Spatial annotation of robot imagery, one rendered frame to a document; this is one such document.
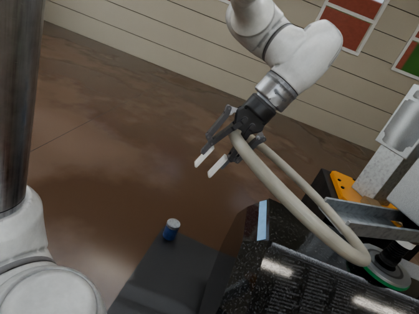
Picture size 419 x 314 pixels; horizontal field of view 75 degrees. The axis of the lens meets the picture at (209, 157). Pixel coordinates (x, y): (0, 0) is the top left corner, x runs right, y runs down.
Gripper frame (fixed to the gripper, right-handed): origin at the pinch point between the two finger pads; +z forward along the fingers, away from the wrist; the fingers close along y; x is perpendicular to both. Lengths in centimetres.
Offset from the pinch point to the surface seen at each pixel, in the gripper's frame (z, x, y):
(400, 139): -63, 85, 108
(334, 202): -12.7, 11.2, 45.6
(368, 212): -18, 16, 63
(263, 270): 25, 15, 52
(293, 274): 19, 14, 62
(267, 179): -9.0, -17.1, 5.6
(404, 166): -54, 85, 126
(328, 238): -9.3, -24.2, 19.8
